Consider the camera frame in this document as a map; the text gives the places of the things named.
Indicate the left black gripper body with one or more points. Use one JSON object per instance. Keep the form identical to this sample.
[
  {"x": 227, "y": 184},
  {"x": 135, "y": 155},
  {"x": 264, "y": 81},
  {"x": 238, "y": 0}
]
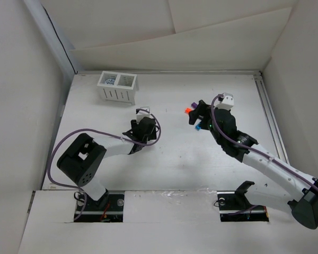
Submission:
[{"x": 150, "y": 137}]

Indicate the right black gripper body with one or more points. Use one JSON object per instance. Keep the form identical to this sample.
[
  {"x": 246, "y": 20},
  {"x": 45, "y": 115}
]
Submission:
[{"x": 206, "y": 111}]

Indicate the blue white tape roll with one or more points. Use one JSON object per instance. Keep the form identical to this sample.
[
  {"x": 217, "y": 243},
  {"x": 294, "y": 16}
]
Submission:
[{"x": 109, "y": 80}]

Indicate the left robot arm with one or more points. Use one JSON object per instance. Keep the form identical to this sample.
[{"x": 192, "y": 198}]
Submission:
[{"x": 83, "y": 157}]

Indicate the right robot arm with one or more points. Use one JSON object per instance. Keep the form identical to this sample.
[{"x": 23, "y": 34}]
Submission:
[{"x": 299, "y": 194}]

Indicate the orange highlighter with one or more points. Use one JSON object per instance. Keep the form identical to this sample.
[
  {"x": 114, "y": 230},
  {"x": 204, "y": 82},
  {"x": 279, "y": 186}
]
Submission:
[{"x": 187, "y": 110}]

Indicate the purple highlighter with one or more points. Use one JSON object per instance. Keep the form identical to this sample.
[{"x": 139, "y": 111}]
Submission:
[{"x": 194, "y": 105}]

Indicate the white two-compartment organizer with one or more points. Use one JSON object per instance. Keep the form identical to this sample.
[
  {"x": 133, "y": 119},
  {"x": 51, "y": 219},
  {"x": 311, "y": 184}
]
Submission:
[{"x": 124, "y": 89}]

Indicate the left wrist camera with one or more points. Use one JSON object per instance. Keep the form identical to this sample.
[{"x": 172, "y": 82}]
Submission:
[{"x": 142, "y": 112}]

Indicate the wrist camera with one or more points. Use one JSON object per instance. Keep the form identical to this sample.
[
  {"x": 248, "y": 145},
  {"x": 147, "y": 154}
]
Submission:
[
  {"x": 225, "y": 101},
  {"x": 142, "y": 112}
]

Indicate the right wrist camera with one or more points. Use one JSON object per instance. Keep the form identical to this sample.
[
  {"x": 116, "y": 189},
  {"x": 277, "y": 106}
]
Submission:
[{"x": 225, "y": 101}]

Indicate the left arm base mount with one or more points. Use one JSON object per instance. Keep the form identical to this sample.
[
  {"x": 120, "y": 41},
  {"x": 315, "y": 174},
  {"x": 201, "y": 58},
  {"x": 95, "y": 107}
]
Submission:
[{"x": 109, "y": 209}]

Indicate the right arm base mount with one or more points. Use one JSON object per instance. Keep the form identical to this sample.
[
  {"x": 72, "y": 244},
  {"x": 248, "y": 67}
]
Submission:
[{"x": 234, "y": 206}]

